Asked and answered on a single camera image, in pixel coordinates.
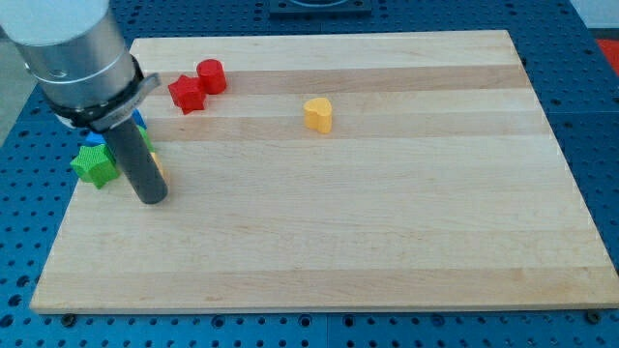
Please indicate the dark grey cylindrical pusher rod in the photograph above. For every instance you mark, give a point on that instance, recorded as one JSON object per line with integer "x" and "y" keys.
{"x": 131, "y": 152}

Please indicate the black grey rod mounting clamp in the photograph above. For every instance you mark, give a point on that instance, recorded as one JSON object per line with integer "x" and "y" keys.
{"x": 109, "y": 114}

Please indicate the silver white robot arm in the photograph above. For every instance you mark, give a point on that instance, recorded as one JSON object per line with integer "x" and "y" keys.
{"x": 78, "y": 55}

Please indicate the green circle block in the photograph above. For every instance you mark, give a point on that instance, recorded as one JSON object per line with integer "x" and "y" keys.
{"x": 145, "y": 137}

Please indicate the green star block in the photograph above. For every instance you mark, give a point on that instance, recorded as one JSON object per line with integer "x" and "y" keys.
{"x": 95, "y": 165}

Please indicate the red star block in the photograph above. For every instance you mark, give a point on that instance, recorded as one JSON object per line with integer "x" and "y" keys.
{"x": 187, "y": 94}

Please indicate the yellow heart block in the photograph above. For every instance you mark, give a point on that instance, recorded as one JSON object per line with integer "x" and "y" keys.
{"x": 318, "y": 115}

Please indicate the blue block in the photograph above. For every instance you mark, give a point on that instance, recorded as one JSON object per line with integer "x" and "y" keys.
{"x": 95, "y": 139}

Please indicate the yellow block behind rod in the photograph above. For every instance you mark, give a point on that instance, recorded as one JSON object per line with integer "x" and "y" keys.
{"x": 160, "y": 166}

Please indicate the red cylinder block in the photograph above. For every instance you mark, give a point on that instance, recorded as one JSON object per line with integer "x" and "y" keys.
{"x": 211, "y": 76}

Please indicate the light wooden board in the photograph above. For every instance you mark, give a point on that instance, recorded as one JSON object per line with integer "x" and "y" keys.
{"x": 441, "y": 186}

